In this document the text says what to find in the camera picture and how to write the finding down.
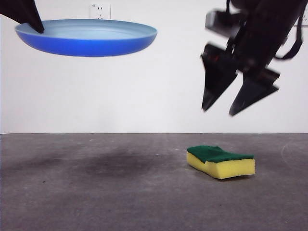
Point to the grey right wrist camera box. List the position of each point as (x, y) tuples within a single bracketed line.
[(216, 21)]

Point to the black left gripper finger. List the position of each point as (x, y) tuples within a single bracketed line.
[(24, 12)]

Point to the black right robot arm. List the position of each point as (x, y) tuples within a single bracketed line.
[(264, 31)]

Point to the yellow sponge green scouring pad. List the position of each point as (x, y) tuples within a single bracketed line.
[(228, 168)]

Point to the light blue round plate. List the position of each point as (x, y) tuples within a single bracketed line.
[(91, 45)]

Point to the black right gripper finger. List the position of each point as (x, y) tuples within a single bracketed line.
[(252, 96), (216, 77)]

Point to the white wall socket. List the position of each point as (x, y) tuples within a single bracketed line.
[(306, 14), (101, 10)]

